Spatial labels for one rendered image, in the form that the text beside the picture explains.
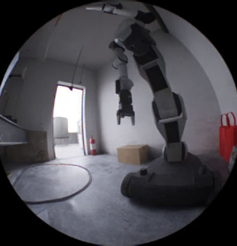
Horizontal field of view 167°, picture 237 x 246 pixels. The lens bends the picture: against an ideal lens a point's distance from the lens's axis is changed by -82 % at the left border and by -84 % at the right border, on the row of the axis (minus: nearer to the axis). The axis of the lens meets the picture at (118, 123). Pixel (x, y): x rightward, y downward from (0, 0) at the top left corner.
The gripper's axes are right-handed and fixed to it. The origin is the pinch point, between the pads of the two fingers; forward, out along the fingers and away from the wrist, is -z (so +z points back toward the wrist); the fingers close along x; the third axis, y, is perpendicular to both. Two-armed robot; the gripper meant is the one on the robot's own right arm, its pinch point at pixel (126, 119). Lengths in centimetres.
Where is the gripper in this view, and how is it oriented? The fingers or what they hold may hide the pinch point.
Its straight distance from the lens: 48.5
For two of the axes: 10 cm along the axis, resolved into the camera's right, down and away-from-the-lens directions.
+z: -0.3, -9.9, 1.5
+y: 5.2, -1.5, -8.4
